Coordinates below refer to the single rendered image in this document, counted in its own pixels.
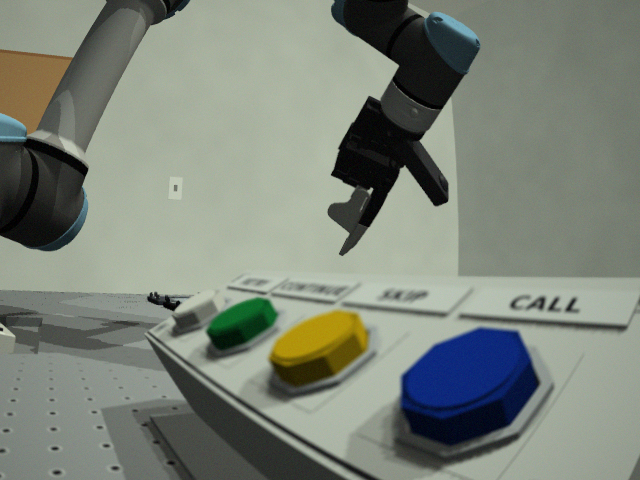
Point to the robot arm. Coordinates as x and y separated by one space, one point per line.
43 204

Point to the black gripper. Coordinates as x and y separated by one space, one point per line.
374 160

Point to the grey operator button panel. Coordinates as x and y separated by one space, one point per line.
557 399

